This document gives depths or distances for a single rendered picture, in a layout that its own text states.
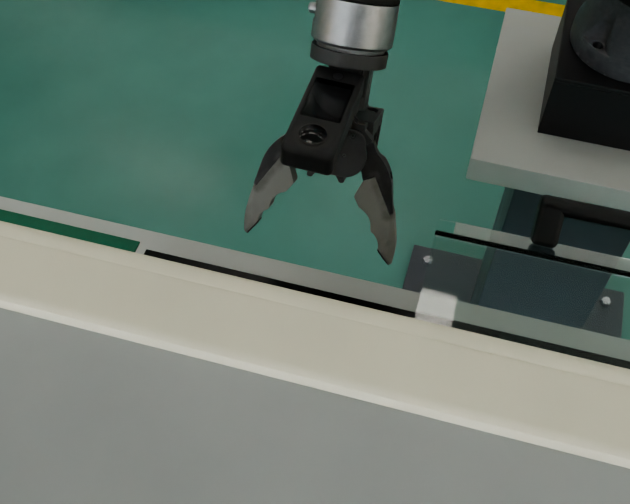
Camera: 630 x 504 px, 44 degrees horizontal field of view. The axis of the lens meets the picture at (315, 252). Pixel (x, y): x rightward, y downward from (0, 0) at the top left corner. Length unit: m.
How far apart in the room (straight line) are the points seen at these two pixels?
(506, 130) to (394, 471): 0.90
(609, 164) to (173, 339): 0.90
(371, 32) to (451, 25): 1.74
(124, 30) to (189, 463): 2.30
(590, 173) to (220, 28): 1.57
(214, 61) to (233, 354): 2.13
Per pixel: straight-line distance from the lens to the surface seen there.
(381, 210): 0.74
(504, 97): 1.09
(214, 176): 1.98
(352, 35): 0.69
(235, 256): 0.89
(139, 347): 0.18
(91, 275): 0.19
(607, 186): 1.02
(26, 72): 2.38
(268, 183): 0.76
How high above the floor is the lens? 1.47
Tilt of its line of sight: 54 degrees down
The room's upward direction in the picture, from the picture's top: straight up
